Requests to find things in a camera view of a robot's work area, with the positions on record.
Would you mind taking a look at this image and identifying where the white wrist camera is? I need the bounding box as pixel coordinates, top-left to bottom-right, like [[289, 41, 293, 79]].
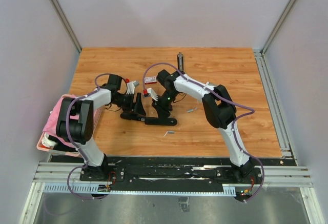
[[126, 80, 139, 95], [143, 88, 158, 101]]

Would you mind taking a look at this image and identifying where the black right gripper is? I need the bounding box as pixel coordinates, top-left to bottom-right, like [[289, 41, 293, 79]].
[[152, 89, 179, 123]]

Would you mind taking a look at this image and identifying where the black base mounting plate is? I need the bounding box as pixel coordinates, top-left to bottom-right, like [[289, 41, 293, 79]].
[[79, 157, 263, 194]]

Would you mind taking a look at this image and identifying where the pink cloth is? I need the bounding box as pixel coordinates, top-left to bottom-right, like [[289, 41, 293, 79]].
[[43, 94, 76, 148]]

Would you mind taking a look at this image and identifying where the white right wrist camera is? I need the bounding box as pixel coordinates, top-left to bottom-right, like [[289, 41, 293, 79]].
[[143, 88, 158, 101]]

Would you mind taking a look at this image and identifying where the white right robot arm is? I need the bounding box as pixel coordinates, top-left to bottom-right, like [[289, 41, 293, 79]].
[[152, 70, 254, 183]]

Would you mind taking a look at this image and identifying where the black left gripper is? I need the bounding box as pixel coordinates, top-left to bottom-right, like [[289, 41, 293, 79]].
[[113, 91, 146, 116]]

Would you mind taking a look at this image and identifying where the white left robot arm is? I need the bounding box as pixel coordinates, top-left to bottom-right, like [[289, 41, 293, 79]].
[[56, 73, 141, 181]]

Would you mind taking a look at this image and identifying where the black stapler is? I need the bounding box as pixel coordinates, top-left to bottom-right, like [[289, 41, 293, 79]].
[[120, 113, 177, 126], [177, 52, 184, 72]]

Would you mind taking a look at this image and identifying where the pink plastic basket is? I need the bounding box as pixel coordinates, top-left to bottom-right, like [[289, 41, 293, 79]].
[[37, 90, 112, 164]]

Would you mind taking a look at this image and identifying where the red white staple box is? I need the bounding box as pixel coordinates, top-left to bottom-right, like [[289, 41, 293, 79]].
[[144, 76, 157, 85]]

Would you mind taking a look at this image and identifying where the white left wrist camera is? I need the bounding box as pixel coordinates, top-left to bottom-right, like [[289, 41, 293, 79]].
[[126, 80, 139, 95]]

